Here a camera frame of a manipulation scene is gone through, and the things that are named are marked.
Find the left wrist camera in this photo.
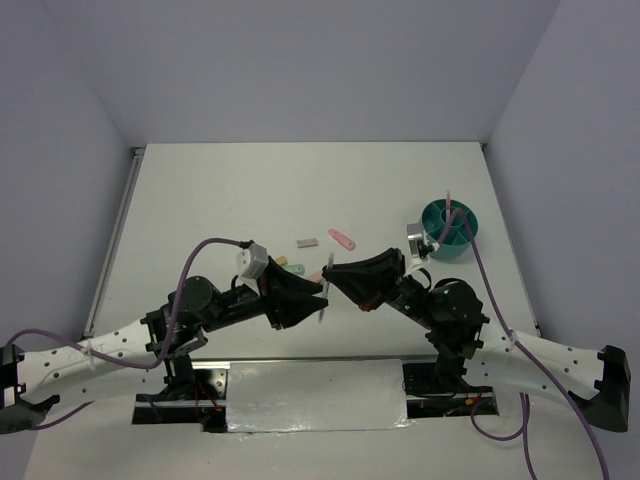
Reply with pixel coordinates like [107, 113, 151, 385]
[236, 243, 269, 281]

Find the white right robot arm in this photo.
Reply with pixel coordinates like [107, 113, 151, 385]
[322, 248, 631, 433]

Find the purple cable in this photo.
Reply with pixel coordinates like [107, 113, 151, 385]
[0, 238, 251, 431]
[434, 209, 616, 480]

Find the pink correction tape dispenser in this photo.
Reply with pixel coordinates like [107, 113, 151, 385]
[328, 229, 356, 251]

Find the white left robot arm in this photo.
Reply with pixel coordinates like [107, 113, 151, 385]
[1, 262, 328, 434]

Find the clear ballpoint pen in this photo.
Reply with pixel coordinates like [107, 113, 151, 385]
[318, 252, 335, 324]

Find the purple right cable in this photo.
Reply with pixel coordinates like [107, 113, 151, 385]
[434, 209, 616, 480]

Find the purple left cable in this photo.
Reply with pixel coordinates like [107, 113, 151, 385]
[0, 238, 251, 431]

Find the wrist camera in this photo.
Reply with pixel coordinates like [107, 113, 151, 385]
[406, 223, 439, 274]
[236, 243, 269, 281]

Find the grey rectangular eraser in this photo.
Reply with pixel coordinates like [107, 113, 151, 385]
[296, 238, 319, 249]

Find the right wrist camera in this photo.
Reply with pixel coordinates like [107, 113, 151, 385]
[406, 223, 439, 274]

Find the green correction tape dispenser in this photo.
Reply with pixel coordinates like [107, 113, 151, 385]
[283, 264, 305, 276]

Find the aluminium table rail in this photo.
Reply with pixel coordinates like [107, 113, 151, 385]
[80, 147, 146, 342]

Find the teal round desk organizer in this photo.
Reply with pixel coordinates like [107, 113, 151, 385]
[420, 198, 479, 261]

